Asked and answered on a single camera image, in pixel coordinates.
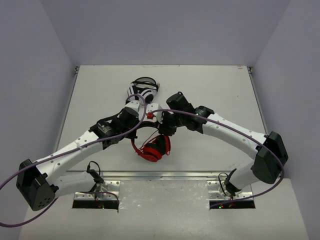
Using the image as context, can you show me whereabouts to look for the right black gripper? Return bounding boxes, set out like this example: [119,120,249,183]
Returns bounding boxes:
[154,110,185,137]

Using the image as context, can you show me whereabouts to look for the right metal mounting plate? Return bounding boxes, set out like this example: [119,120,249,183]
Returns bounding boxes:
[207,180,253,202]

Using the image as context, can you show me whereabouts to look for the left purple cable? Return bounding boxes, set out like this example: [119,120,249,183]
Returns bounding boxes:
[0,94,148,221]

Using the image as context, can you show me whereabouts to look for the metal mounting plate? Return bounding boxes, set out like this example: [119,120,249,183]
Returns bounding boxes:
[73,179,121,201]
[207,180,253,202]

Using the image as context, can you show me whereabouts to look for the purple cable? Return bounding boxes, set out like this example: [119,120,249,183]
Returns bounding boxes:
[0,94,148,221]
[149,108,286,210]

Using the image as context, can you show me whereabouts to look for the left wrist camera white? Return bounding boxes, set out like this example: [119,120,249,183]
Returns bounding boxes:
[125,100,141,115]

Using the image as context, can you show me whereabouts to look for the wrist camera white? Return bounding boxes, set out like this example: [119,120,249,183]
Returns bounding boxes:
[146,103,163,124]
[125,100,141,115]

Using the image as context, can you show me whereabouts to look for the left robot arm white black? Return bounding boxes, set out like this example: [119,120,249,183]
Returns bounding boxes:
[16,104,140,211]

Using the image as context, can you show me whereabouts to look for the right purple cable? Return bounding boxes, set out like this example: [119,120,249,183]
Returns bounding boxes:
[149,108,286,210]

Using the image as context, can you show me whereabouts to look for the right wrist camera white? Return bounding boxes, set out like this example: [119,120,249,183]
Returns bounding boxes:
[146,103,163,124]

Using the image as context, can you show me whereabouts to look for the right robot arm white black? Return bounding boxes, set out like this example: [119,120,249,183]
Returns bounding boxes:
[159,92,289,197]

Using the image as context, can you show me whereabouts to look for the white black headphones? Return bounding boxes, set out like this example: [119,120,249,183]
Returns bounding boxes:
[125,76,160,104]

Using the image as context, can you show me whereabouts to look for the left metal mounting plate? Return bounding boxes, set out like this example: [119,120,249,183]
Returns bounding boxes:
[73,179,121,201]

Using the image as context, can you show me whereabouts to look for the red black headphones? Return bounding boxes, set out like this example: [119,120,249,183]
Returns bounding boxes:
[131,132,171,163]

